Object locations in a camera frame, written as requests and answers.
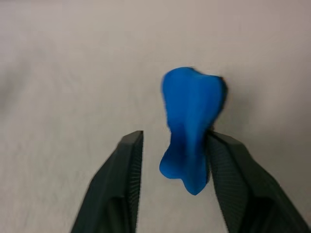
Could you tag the blue whiteboard eraser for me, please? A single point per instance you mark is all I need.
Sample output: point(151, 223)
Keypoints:
point(192, 116)

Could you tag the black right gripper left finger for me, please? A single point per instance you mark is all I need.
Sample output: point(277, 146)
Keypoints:
point(114, 189)

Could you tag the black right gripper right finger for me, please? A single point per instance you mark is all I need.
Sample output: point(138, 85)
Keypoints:
point(250, 191)

